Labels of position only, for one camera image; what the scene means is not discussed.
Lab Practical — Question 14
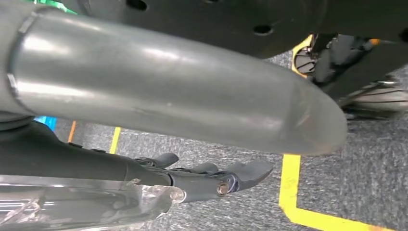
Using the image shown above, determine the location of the yellow floor tape square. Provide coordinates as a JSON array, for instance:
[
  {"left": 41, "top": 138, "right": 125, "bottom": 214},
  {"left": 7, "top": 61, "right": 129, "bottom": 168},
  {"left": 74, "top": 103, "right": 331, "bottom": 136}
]
[{"left": 279, "top": 34, "right": 396, "bottom": 231}]

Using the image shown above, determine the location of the clear plastic guard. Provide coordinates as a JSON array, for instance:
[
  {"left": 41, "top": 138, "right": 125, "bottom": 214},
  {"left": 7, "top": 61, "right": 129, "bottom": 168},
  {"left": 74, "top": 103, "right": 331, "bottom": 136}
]
[{"left": 0, "top": 174, "right": 186, "bottom": 231}]

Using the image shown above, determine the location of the green plastic crate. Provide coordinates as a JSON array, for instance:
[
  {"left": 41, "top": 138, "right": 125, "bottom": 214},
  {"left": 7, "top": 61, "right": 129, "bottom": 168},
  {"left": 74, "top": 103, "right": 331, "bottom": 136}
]
[{"left": 32, "top": 0, "right": 77, "bottom": 15}]

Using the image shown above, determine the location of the black robot body panel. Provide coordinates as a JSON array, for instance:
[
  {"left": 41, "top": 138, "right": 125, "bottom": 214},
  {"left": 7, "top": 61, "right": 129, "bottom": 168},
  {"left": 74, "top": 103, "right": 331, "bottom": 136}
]
[{"left": 62, "top": 0, "right": 408, "bottom": 60}]

